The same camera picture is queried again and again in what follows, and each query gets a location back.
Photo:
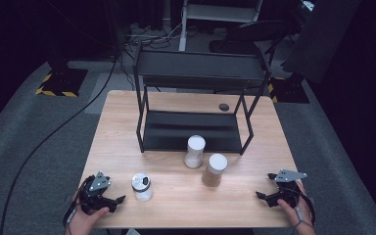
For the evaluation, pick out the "black yellow striped base plate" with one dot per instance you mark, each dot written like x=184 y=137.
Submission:
x=63 y=82
x=289 y=91

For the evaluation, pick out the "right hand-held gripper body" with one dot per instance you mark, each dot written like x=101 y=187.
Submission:
x=287 y=192

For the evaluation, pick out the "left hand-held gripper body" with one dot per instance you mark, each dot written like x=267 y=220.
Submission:
x=98 y=184

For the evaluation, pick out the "person's right hand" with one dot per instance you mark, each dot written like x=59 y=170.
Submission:
x=302 y=218

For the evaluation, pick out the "black metal two-tier shelf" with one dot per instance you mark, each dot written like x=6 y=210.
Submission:
x=196 y=67

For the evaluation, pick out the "white-lidded jar with brown powder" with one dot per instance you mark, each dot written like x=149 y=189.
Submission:
x=214 y=171

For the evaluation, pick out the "monitor screen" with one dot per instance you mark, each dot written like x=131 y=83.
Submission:
x=307 y=5

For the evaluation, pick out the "white metal stand frame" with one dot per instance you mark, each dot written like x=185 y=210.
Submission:
x=220 y=13

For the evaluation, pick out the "white-lidded jar with white powder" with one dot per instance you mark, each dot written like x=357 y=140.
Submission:
x=195 y=151

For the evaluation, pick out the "glass shaker with silver lid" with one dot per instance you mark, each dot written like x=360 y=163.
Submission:
x=142 y=187

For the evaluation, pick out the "grey fabric panel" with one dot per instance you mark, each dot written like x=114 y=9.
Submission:
x=321 y=39

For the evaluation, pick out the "person's left hand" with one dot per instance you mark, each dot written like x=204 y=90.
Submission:
x=83 y=223

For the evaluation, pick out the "small white object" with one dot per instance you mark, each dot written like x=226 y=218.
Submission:
x=132 y=232

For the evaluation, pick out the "black round table grommet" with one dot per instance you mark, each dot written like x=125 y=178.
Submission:
x=224 y=107

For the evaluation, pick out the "black chair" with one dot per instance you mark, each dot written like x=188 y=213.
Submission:
x=258 y=31

